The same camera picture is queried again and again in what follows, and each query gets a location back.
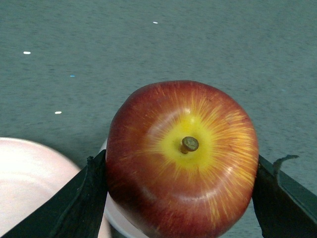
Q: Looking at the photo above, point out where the red yellow apple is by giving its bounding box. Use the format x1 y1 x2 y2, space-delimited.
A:
106 81 259 238

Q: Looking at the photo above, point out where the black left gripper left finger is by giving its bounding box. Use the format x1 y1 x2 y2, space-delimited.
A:
4 150 108 238

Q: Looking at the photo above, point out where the pink round plate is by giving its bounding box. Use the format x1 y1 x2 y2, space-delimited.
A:
0 137 111 238

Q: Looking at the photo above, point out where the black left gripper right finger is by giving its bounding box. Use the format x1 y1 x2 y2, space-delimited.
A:
252 155 317 238

